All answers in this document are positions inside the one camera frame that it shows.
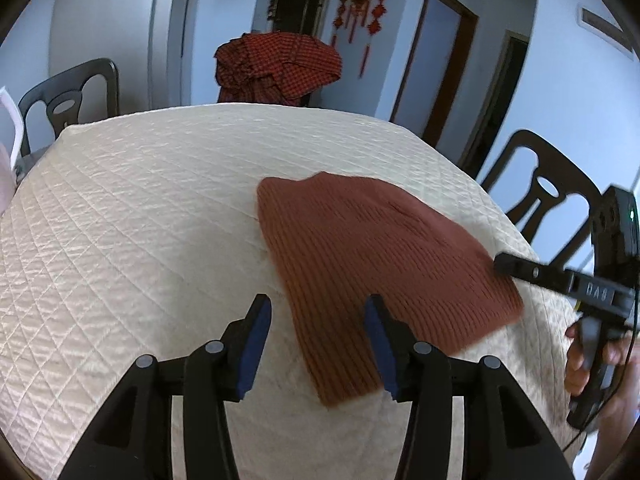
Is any person's right hand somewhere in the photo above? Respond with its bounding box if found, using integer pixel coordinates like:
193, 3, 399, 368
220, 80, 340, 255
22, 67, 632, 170
564, 327, 640, 411

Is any brown framed wall panel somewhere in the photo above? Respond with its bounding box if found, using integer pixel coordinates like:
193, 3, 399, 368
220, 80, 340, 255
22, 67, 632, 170
580, 5, 636, 61

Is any dark framed doorway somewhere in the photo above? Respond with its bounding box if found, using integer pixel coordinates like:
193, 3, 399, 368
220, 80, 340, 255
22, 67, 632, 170
272, 0, 333, 38

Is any red knot wall ornament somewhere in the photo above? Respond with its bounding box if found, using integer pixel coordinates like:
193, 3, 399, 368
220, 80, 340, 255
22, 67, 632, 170
350, 0, 373, 78
369, 0, 396, 36
332, 0, 352, 47

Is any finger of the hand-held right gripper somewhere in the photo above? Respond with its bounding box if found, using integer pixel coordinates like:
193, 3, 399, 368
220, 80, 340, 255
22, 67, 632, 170
492, 252, 574, 295

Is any dark wooden chair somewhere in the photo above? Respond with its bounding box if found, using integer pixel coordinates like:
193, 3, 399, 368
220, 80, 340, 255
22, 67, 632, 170
475, 129, 603, 268
17, 58, 121, 156

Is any person's right forearm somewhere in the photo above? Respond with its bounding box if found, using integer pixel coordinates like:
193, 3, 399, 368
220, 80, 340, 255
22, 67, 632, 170
592, 390, 640, 480

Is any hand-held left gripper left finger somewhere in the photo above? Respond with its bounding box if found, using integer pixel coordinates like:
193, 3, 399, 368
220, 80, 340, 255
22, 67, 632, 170
57, 293, 273, 480

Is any brown wooden door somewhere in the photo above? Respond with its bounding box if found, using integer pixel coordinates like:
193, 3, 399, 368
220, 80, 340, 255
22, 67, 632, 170
390, 0, 480, 150

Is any red checked cloth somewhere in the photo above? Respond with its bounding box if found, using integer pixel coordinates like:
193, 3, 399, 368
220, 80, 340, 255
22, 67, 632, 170
214, 31, 343, 107

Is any white plastic frame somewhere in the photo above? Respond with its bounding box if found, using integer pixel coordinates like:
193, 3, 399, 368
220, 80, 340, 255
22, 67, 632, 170
0, 87, 26, 161

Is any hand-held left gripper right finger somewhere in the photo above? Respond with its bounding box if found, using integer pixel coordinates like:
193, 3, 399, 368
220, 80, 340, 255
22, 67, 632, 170
363, 294, 576, 480

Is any brown ribbed knit garment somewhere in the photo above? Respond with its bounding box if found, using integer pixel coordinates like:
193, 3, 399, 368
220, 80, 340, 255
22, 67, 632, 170
256, 171, 526, 408

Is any cream quilted table cover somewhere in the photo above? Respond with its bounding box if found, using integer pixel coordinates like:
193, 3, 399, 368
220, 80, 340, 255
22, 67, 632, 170
0, 103, 581, 480

